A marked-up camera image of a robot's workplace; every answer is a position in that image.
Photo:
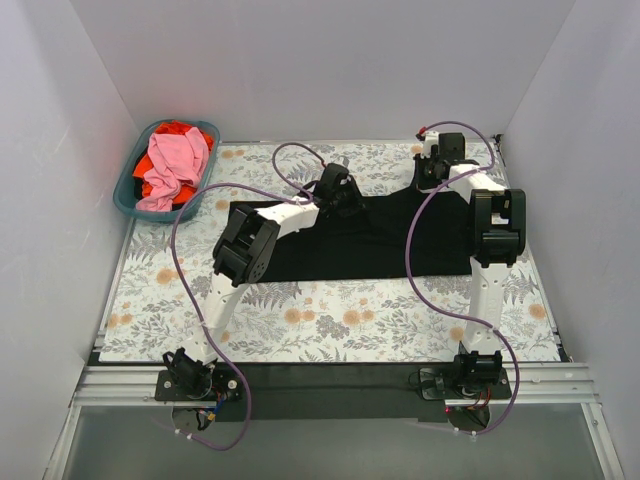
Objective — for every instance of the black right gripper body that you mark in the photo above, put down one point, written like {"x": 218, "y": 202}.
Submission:
{"x": 426, "y": 170}

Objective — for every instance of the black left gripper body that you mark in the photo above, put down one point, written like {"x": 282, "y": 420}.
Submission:
{"x": 345, "y": 198}

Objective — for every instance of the black t shirt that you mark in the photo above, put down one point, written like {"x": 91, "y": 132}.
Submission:
{"x": 371, "y": 244}

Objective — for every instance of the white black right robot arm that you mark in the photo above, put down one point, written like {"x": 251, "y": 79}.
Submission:
{"x": 495, "y": 237}

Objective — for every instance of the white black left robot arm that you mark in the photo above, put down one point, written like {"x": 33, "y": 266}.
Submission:
{"x": 241, "y": 256}

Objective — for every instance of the pink t shirt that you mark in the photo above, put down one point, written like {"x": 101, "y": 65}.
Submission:
{"x": 172, "y": 165}

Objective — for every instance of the orange t shirt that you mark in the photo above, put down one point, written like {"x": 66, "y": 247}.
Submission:
{"x": 145, "y": 170}

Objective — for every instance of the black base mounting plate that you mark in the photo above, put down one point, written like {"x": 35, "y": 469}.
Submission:
{"x": 315, "y": 391}

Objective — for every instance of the teal plastic laundry basket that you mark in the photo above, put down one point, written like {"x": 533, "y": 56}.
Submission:
{"x": 123, "y": 194}

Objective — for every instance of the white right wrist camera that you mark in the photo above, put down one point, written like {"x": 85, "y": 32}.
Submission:
{"x": 428, "y": 139}

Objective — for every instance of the aluminium frame rail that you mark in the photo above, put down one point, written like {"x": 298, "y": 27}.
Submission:
{"x": 554, "y": 428}

